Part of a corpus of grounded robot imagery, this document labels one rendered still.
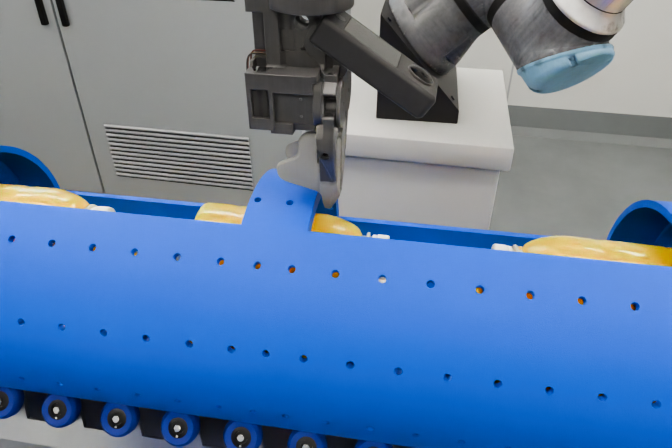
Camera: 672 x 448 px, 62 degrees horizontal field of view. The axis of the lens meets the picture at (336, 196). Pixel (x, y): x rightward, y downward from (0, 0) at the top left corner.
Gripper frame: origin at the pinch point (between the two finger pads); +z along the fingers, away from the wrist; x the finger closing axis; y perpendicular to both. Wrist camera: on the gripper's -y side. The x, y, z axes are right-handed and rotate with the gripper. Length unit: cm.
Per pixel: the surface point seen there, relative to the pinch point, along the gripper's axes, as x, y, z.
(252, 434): 10.4, 7.8, 26.2
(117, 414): 10.4, 24.1, 26.4
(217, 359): 13.6, 8.9, 10.1
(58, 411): 10.9, 31.3, 26.6
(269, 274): 9.0, 4.7, 3.2
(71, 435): 11.2, 30.6, 30.8
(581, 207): -192, -90, 123
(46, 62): -153, 145, 51
